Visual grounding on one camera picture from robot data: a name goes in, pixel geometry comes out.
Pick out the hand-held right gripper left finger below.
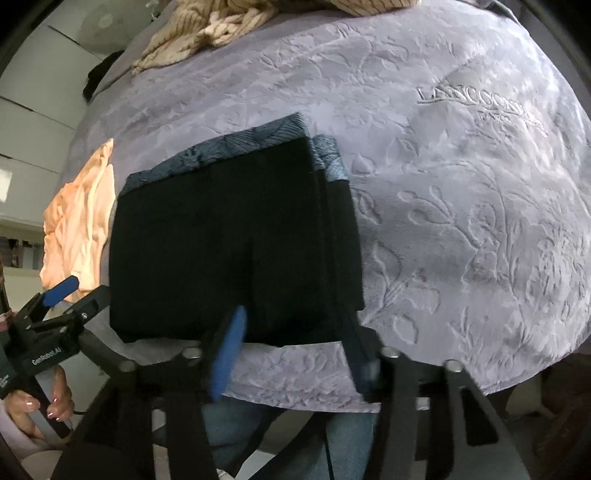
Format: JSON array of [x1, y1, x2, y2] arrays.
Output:
[[51, 305, 249, 480]]

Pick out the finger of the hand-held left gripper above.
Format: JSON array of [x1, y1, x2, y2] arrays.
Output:
[[14, 276, 80, 329], [62, 285, 126, 371]]

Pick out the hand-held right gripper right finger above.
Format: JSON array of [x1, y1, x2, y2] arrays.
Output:
[[342, 318, 532, 480]]

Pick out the black pants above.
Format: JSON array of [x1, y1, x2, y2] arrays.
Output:
[[108, 112, 365, 346]]

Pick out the person's left forearm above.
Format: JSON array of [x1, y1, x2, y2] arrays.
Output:
[[0, 406, 54, 467]]

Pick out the person's left hand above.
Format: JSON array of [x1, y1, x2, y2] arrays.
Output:
[[2, 369, 75, 439]]

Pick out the peach garment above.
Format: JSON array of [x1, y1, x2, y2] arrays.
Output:
[[39, 137, 116, 303]]

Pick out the person's blue jeans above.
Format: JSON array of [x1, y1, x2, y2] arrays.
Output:
[[203, 397, 384, 480]]

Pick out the white wardrobe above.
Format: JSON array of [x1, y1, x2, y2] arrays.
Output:
[[0, 18, 93, 227]]

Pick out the lavender embossed blanket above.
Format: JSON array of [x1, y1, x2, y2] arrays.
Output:
[[55, 0, 591, 414]]

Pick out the dark brown furniture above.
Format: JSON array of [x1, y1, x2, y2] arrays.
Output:
[[503, 364, 591, 480]]

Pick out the black cloth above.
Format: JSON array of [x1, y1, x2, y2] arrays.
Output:
[[82, 51, 123, 104]]

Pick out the white round fan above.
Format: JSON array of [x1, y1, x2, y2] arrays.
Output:
[[69, 0, 153, 49]]

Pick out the beige knitted sweater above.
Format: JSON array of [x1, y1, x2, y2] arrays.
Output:
[[131, 0, 421, 75]]

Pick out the black cable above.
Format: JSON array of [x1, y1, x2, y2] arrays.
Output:
[[323, 415, 336, 480]]

